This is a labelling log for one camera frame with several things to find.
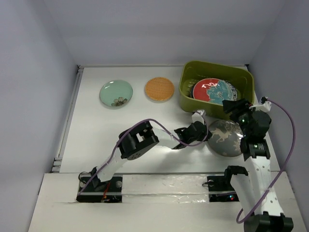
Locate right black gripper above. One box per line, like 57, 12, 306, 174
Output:
222, 97, 258, 137

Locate blue floral rim plate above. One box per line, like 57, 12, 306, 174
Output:
227, 82, 238, 101

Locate red and teal plate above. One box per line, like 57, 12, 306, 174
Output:
193, 78, 232, 105

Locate grey deer plate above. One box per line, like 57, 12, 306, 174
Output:
208, 119, 243, 157

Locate mint green flower plate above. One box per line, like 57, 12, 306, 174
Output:
99, 80, 133, 107

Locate dark teal blossom plate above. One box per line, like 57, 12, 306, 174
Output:
189, 84, 195, 98

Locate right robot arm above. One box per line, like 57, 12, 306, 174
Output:
222, 97, 294, 232

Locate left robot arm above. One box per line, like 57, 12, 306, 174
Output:
77, 119, 212, 196

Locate green plastic bin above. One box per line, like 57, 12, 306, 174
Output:
179, 60, 255, 120

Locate orange woven pattern plate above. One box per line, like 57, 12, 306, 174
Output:
145, 77, 175, 101

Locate foil covered base panel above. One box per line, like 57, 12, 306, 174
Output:
122, 174, 209, 203

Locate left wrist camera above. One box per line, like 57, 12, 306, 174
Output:
191, 110, 206, 125

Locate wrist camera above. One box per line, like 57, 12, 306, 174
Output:
191, 110, 206, 125
249, 97, 272, 113

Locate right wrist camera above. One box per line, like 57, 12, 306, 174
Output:
249, 97, 272, 113

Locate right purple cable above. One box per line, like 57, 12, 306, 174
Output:
236, 97, 296, 223

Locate left aluminium table rail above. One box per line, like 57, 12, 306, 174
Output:
50, 65, 84, 173

